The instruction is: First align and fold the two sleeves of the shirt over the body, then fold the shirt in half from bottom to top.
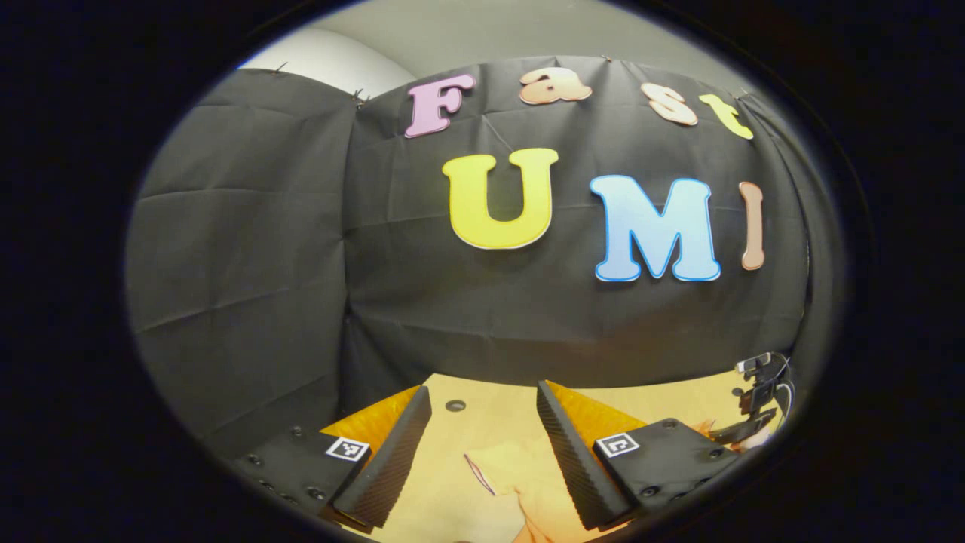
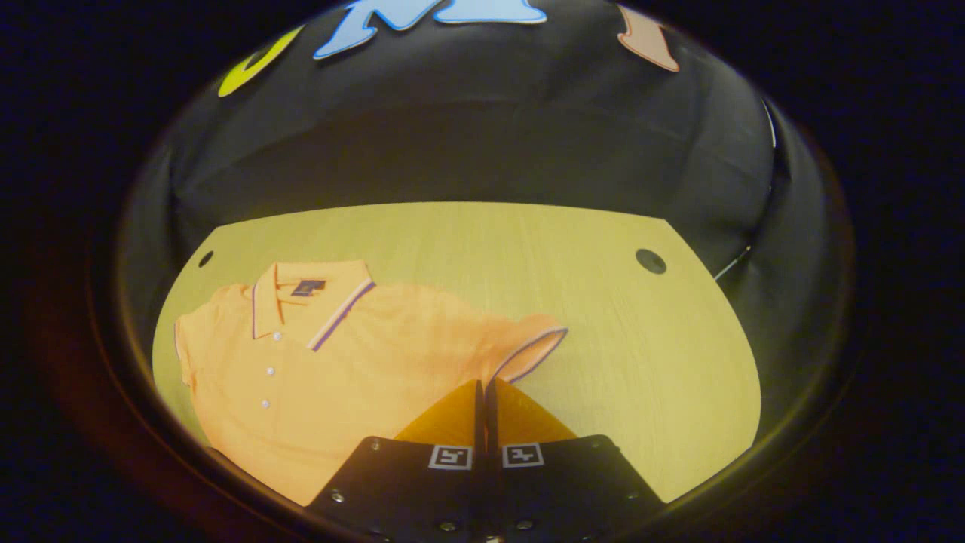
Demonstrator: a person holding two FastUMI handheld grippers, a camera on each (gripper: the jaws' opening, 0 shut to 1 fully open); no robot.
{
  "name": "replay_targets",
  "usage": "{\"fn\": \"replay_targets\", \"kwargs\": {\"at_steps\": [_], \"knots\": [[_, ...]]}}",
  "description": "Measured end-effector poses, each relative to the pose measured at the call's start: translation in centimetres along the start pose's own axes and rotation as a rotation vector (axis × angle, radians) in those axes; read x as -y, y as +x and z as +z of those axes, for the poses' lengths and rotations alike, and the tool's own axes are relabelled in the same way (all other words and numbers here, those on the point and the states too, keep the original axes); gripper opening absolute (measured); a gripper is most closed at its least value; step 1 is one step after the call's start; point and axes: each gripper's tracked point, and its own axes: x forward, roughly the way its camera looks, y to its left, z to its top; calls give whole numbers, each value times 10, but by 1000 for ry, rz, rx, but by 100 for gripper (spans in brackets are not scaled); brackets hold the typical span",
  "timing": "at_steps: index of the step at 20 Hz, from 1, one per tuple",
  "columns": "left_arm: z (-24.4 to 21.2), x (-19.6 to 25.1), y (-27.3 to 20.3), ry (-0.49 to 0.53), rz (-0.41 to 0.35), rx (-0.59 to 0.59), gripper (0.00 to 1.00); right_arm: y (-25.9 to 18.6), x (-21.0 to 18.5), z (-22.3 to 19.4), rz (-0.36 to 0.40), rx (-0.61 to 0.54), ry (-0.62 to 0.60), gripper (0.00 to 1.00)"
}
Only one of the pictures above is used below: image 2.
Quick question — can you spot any black backdrop cloth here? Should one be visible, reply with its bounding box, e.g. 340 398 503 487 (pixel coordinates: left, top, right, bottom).
117 0 853 453

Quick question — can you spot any orange polo T-shirt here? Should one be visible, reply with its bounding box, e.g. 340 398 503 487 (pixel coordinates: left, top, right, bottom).
173 260 570 508

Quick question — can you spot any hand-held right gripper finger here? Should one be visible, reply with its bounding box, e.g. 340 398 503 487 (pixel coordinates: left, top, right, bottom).
487 379 664 543
305 379 488 543

